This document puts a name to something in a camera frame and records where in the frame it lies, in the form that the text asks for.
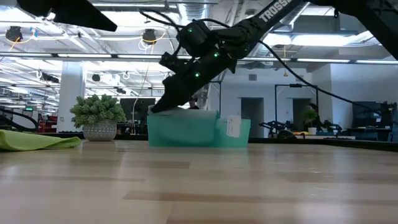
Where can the white round column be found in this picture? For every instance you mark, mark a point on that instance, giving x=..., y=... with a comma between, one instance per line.
x=71, y=99

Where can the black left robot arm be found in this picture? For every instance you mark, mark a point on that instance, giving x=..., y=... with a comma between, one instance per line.
x=77, y=15

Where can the black aluminium table frame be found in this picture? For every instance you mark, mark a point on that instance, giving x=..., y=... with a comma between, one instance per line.
x=342, y=142

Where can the lime green microfiber towel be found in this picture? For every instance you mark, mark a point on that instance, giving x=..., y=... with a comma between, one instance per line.
x=31, y=141

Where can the teal translucent plastic tray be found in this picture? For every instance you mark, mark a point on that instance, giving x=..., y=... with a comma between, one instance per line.
x=186, y=133

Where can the black background robot arm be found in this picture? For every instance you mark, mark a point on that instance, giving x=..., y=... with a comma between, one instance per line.
x=329, y=126
x=273, y=126

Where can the black round ceiling fixture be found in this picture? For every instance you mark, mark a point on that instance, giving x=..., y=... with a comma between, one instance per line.
x=14, y=34
x=149, y=36

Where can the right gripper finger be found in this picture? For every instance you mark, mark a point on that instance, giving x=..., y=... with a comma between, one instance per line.
x=171, y=98

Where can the small background plant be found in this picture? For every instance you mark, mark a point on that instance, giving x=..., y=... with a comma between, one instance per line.
x=310, y=117

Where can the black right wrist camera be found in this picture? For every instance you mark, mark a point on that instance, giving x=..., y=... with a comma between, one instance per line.
x=196, y=37

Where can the black gantry frame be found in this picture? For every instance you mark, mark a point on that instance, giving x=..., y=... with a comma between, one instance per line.
x=295, y=85
x=219, y=96

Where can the dark background monitor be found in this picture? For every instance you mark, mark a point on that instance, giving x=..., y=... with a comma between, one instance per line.
x=363, y=115

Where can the black background monitor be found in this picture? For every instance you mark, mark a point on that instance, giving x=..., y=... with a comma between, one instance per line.
x=140, y=107

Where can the red storage rack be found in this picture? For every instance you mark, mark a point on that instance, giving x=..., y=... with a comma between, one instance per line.
x=49, y=124

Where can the yellow hanging pendant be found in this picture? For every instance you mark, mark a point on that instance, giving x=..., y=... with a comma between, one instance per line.
x=285, y=74

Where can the artificial green potted plant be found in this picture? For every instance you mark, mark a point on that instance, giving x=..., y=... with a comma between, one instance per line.
x=99, y=132

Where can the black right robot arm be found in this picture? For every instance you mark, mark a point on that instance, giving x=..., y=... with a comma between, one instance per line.
x=273, y=12

